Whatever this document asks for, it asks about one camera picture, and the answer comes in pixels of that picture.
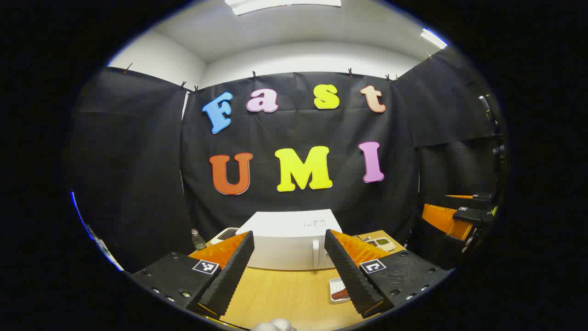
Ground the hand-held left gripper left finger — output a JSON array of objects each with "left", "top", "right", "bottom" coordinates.
[{"left": 130, "top": 231, "right": 255, "bottom": 320}]

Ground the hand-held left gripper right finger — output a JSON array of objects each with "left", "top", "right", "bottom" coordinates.
[{"left": 324, "top": 229, "right": 455, "bottom": 319}]

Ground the red-brown meat piece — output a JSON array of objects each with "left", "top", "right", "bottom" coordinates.
[{"left": 332, "top": 281, "right": 351, "bottom": 302}]

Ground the white microwave oven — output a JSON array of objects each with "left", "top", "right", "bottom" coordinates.
[{"left": 235, "top": 209, "right": 344, "bottom": 271}]

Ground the white rectangular tray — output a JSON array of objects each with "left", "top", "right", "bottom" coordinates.
[{"left": 329, "top": 277, "right": 352, "bottom": 305}]

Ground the small white appliance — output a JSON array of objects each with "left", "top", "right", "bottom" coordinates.
[{"left": 210, "top": 227, "right": 239, "bottom": 245}]

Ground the white compartment tray with grains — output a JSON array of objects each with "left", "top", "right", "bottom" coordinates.
[{"left": 365, "top": 236, "right": 396, "bottom": 252}]

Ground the ceiling light panel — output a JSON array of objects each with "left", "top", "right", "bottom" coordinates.
[{"left": 420, "top": 29, "right": 448, "bottom": 50}]

